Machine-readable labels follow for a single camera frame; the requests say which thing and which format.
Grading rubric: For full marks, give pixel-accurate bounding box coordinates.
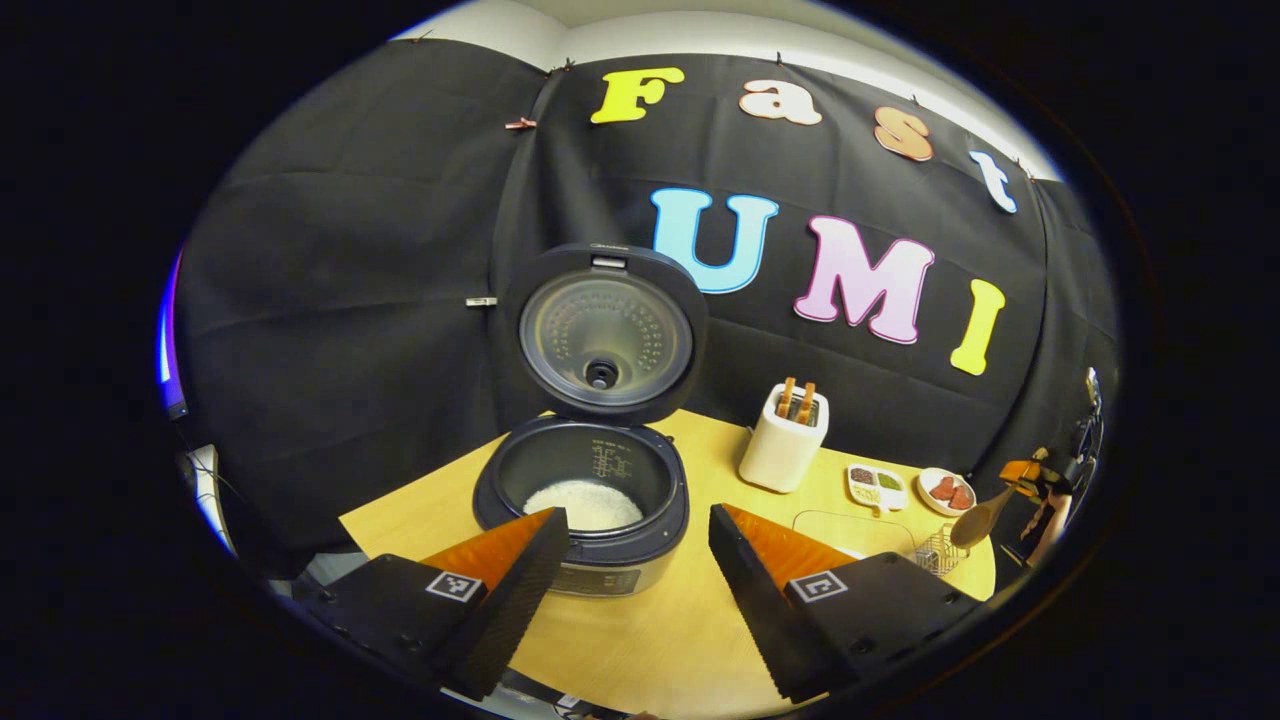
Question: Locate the white divided dish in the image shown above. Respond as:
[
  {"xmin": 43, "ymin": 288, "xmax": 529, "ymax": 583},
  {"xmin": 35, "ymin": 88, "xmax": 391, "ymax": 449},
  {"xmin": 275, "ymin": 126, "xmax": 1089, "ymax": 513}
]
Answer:
[{"xmin": 847, "ymin": 463, "xmax": 909, "ymax": 515}]

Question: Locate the glowing screen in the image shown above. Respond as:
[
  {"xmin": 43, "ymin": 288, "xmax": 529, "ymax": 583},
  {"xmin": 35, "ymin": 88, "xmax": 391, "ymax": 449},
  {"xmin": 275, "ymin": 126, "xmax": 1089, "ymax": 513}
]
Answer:
[{"xmin": 157, "ymin": 250, "xmax": 189, "ymax": 419}]

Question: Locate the round white plate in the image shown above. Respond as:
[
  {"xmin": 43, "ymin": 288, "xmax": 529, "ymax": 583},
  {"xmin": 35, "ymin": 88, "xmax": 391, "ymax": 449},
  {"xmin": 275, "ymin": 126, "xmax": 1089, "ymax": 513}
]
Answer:
[{"xmin": 917, "ymin": 467, "xmax": 977, "ymax": 518}]

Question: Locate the dark grey rice cooker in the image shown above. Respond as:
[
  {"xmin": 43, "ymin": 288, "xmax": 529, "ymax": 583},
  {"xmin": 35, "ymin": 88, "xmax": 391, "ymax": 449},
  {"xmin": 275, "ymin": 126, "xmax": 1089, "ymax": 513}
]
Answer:
[{"xmin": 472, "ymin": 243, "xmax": 709, "ymax": 598}]

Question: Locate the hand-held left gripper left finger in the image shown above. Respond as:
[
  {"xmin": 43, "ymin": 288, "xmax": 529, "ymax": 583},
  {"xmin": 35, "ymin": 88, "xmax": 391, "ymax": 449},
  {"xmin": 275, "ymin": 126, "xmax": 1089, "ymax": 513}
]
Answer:
[{"xmin": 300, "ymin": 507, "xmax": 571, "ymax": 701}]

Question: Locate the wooden spoon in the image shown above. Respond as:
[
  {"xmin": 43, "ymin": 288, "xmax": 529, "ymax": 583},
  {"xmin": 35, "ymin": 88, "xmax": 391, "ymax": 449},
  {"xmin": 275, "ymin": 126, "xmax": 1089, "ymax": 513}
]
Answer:
[{"xmin": 949, "ymin": 484, "xmax": 1023, "ymax": 550}]

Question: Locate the wire metal chopstick holder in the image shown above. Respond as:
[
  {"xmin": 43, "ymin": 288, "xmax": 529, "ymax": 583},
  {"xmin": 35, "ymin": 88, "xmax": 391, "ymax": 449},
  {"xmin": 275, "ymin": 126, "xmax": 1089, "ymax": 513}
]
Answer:
[{"xmin": 912, "ymin": 523, "xmax": 969, "ymax": 578}]

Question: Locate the white toaster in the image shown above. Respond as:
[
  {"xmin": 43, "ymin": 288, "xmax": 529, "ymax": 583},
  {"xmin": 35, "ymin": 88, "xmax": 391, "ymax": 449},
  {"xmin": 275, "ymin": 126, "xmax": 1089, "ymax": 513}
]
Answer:
[{"xmin": 738, "ymin": 383, "xmax": 830, "ymax": 494}]

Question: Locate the black backdrop cloth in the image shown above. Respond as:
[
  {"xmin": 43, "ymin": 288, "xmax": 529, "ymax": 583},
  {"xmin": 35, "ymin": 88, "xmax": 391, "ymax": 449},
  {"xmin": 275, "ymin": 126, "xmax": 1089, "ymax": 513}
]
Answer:
[{"xmin": 175, "ymin": 40, "xmax": 1121, "ymax": 581}]

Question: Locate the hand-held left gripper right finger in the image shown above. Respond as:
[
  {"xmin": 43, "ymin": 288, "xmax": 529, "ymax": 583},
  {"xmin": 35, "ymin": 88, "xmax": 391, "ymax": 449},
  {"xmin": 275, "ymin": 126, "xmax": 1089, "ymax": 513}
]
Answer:
[{"xmin": 708, "ymin": 503, "xmax": 986, "ymax": 704}]

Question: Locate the white rice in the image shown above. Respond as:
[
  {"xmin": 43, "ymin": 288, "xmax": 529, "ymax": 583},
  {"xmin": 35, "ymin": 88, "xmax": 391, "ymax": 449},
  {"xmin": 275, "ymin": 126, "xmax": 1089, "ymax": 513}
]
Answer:
[{"xmin": 523, "ymin": 479, "xmax": 644, "ymax": 531}]

